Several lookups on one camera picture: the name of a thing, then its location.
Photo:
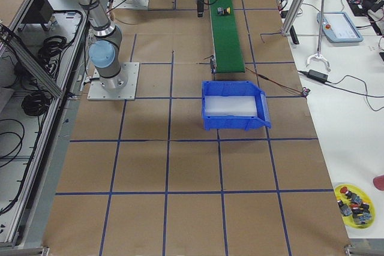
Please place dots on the yellow mushroom push button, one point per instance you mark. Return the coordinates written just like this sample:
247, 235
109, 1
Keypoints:
222, 11

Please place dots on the yellow plate of buttons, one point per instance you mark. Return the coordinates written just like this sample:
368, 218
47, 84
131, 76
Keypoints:
356, 208

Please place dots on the green conveyor belt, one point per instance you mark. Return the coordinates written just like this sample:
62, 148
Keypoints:
227, 49

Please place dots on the black handheld device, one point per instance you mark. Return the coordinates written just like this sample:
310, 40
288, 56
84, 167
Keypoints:
293, 35

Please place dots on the silver reacher grabber tool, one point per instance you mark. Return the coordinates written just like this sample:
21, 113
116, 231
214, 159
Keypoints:
318, 56

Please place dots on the right blue plastic bin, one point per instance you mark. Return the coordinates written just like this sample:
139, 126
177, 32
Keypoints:
234, 105

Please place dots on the blue teach pendant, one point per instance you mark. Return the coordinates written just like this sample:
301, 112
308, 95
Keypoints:
339, 28

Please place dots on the black power adapter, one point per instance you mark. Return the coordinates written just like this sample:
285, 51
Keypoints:
317, 76

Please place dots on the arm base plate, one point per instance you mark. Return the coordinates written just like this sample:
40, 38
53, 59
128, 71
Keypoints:
131, 4
122, 87

